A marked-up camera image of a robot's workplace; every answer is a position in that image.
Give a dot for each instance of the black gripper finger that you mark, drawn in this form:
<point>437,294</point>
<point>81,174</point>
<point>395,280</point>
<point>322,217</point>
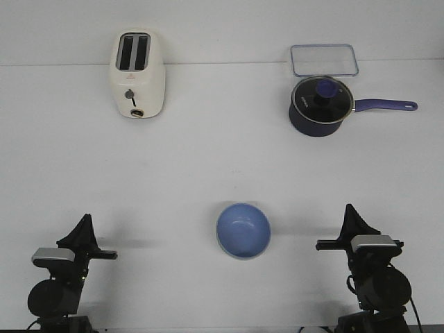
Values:
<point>91,239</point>
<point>344,233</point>
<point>77,238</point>
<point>357,225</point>

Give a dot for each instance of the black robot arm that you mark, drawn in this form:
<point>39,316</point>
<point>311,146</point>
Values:
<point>382,291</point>
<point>55,301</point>

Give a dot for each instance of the dark blue saucepan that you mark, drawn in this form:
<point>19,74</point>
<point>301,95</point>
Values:
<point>322,130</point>

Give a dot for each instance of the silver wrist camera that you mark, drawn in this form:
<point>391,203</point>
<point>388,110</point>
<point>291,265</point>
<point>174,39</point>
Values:
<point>366,241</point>
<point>44,257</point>

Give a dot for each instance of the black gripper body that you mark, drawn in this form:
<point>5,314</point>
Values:
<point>82,257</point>
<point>366,261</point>

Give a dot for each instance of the blue bowl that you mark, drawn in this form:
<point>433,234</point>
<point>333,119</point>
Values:
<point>243,231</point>

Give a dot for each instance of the white two-slot toaster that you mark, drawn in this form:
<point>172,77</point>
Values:
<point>137,74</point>

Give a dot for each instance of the glass pot lid blue knob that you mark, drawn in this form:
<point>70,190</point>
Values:
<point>322,99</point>

